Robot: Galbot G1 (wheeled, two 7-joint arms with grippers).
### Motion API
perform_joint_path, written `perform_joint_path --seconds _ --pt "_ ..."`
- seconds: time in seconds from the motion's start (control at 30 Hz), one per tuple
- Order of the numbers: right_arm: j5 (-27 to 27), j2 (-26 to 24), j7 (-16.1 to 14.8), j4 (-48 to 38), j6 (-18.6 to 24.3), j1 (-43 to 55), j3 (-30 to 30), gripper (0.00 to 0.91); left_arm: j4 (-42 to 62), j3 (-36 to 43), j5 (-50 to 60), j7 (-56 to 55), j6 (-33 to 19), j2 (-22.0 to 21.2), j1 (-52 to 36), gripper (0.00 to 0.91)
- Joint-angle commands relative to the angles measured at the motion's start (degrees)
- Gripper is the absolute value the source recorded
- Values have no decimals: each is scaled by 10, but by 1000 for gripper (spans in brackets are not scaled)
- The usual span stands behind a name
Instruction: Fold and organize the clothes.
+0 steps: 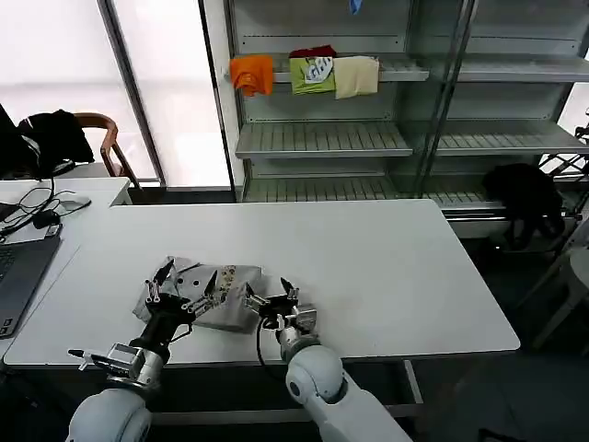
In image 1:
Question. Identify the grey laptop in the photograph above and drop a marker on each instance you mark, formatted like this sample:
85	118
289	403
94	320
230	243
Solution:
23	276

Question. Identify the black power adapter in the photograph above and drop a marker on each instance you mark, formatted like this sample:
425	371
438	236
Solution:
45	219

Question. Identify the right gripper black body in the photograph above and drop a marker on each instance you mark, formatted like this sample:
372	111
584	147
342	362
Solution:
275	310

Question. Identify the grey printed T-shirt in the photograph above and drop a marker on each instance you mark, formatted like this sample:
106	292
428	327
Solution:
230	304

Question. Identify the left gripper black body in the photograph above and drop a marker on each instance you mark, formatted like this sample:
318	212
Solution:
165	317

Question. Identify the brown wooden chair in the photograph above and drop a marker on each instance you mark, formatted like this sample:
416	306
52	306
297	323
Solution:
110	138

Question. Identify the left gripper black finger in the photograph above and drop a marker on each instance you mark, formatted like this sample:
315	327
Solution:
207	294
158	281

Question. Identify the white computer mouse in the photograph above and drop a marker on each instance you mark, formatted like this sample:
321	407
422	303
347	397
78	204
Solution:
76	201

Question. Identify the black bag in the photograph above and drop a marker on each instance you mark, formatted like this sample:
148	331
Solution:
524	198

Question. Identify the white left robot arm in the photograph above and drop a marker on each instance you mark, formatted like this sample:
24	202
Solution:
115	405

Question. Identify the black monitor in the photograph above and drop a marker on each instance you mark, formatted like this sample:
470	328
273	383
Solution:
7	147

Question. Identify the grey window frame post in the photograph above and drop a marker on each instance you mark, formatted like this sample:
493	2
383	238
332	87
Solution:
133	92

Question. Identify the black metal folding stand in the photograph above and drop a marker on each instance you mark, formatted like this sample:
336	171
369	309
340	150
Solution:
563	168

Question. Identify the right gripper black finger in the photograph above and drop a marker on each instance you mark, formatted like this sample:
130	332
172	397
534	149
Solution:
292	291
254	298

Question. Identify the grey shelf rack with clothes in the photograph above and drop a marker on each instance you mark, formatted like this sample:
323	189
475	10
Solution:
322	138

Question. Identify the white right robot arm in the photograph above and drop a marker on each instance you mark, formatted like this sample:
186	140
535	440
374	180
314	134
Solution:
322	377

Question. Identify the empty grey shelf rack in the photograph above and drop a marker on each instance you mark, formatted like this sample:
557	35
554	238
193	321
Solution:
506	138

